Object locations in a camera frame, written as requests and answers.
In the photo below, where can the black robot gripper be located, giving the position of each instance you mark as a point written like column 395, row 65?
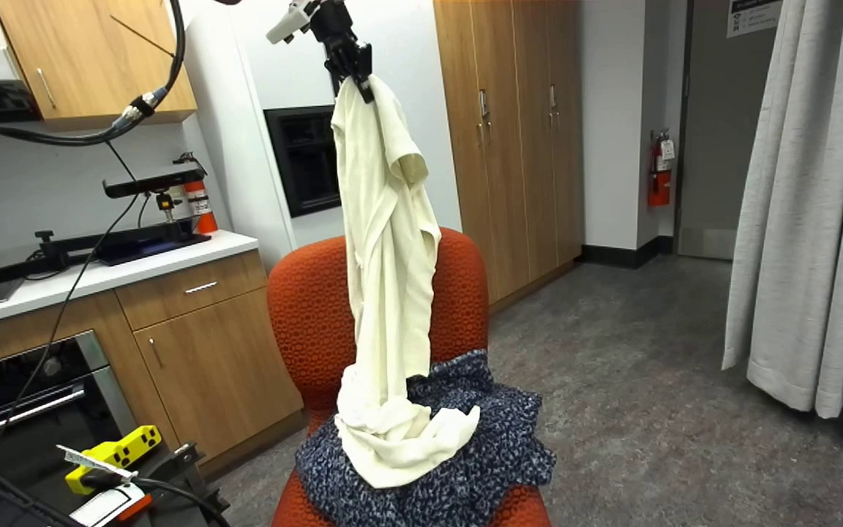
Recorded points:
column 338, row 35

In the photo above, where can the cream fleece cloth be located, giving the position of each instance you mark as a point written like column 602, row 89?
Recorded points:
column 387, row 294

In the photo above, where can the white refrigerator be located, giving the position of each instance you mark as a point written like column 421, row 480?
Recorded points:
column 248, row 149

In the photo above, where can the tall wooden cabinet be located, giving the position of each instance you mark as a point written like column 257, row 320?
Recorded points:
column 510, row 149

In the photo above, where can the small red white extinguisher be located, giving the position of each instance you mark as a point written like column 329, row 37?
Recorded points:
column 200, row 207

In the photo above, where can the orange fabric chair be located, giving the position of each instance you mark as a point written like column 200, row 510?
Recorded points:
column 310, row 313

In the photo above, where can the black countertop tray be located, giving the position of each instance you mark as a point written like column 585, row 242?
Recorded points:
column 149, row 242

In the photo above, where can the wooden base cabinet white counter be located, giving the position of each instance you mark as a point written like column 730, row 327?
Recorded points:
column 207, row 371

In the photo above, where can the black clamp stand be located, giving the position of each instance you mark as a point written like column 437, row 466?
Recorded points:
column 45, row 250

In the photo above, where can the grey door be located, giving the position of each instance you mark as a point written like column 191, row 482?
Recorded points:
column 724, row 137

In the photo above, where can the navy blue patterned cloth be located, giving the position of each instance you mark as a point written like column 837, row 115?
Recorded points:
column 504, row 459

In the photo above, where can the white door sign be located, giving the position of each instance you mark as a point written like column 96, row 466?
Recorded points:
column 753, row 17

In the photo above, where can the silver thin bar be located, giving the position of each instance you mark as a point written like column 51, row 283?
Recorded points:
column 96, row 462

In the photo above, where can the black built-in oven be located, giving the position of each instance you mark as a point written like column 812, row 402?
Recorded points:
column 21, row 421

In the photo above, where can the grey curtain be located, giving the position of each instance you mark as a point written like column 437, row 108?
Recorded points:
column 812, row 215

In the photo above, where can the white red paper tag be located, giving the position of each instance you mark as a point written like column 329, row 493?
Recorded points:
column 111, row 504

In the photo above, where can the black robot table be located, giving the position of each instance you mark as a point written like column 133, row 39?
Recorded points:
column 13, row 501

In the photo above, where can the black wall monitor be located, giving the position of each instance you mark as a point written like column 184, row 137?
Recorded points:
column 299, row 163

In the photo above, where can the black stereo camera bar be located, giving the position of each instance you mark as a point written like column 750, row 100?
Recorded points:
column 155, row 182

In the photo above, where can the wooden wall cabinet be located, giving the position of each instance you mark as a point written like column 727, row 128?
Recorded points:
column 89, row 61

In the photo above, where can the red wall fire extinguisher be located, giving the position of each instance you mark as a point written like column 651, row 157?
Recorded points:
column 660, row 178

